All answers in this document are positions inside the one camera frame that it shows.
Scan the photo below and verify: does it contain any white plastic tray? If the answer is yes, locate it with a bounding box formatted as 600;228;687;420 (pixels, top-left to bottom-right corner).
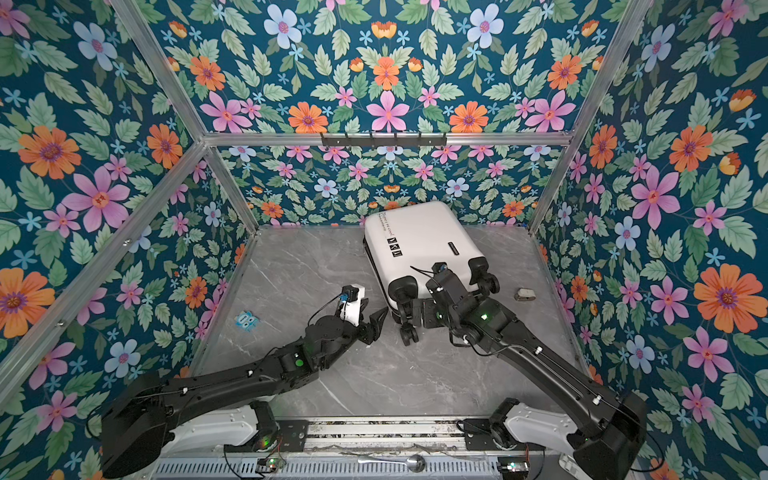
558;454;581;479

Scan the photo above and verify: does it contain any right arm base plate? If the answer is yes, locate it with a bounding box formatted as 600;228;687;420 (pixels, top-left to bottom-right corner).
455;418;544;453

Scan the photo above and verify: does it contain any metal spoon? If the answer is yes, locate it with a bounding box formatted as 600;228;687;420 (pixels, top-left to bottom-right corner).
357;454;426;473

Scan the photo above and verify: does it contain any small grey white object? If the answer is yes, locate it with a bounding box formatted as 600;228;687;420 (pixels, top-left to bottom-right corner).
514;288;537;301

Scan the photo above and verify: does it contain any aluminium frame rail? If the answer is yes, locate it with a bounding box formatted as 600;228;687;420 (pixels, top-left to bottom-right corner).
204;132;573;148

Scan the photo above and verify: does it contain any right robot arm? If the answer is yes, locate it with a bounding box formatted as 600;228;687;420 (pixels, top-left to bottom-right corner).
426;262;647;479

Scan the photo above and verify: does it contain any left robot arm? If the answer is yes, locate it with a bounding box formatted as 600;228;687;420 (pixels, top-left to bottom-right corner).
101;285;389;479

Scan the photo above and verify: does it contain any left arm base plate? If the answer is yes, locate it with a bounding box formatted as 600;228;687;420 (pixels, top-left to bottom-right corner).
224;420;310;453

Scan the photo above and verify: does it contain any black suitcase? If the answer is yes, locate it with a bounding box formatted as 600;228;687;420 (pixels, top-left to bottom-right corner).
363;201;500;346

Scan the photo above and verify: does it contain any small blue patterned box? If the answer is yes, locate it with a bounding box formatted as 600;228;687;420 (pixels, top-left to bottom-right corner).
235;311;259;332

